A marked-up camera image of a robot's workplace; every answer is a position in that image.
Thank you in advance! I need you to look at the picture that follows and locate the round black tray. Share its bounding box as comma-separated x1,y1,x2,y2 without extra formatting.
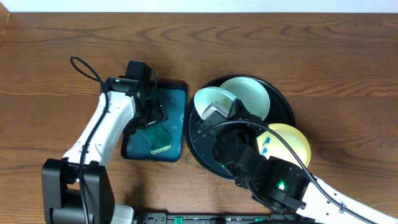
183,75,296,180

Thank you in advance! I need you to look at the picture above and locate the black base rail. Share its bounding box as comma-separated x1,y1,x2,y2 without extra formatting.
132,213,300,224

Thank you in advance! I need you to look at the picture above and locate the mint plate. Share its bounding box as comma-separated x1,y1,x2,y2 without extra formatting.
220,77,271,120
194,86,236,120

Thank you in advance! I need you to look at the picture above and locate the mint plate at tray back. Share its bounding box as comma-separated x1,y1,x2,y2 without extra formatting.
220,77,271,120

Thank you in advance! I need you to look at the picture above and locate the green yellow sponge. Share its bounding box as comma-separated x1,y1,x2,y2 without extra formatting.
142,123,171,154

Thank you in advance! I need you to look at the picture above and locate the black rectangular water tub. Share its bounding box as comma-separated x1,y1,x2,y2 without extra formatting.
121,83,187,162

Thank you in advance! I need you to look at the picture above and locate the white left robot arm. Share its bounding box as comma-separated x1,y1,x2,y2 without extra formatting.
41,77,168,223

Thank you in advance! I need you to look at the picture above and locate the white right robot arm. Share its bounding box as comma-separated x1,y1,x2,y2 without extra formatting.
194,99,397,223

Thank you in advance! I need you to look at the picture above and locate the yellow plate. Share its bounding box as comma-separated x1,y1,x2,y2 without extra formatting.
257,123,311,167

